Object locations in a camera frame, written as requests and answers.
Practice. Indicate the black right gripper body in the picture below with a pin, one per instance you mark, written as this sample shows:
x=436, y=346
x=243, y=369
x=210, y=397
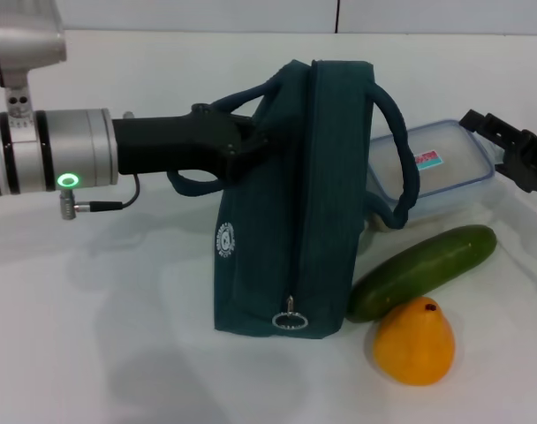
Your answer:
x=533, y=163

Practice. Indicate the green cucumber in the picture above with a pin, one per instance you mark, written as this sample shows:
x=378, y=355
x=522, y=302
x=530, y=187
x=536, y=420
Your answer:
x=423, y=269

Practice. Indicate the clear blue-rimmed food container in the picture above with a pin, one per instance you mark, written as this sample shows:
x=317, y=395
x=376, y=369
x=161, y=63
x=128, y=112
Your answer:
x=449, y=154

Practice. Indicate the orange pear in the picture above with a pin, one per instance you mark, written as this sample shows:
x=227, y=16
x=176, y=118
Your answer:
x=412, y=349

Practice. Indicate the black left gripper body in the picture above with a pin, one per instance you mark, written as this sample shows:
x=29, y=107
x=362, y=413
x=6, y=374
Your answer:
x=171, y=143

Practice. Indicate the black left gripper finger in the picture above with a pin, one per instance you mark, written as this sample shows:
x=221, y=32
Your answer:
x=248, y=141
x=245, y=122

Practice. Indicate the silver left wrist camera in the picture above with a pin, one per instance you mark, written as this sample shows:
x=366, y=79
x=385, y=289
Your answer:
x=25, y=40

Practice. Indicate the dark teal fabric bag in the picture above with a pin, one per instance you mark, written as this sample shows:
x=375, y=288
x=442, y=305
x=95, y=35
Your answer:
x=330, y=176

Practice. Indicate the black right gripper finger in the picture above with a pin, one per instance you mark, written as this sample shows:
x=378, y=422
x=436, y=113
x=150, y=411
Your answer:
x=493, y=128
x=511, y=176

